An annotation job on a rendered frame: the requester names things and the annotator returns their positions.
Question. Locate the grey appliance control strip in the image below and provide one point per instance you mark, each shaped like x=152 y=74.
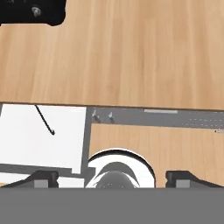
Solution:
x=163 y=118

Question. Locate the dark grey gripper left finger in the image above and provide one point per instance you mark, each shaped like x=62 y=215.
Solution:
x=43 y=176

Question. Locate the round white and black thing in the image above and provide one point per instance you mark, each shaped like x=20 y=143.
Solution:
x=119 y=170

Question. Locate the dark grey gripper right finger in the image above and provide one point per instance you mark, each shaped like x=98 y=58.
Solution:
x=179 y=176

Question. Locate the wooden appliance door panel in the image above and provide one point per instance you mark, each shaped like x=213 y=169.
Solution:
x=175 y=145

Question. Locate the white cupboard door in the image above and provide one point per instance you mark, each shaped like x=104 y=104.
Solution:
x=70 y=182

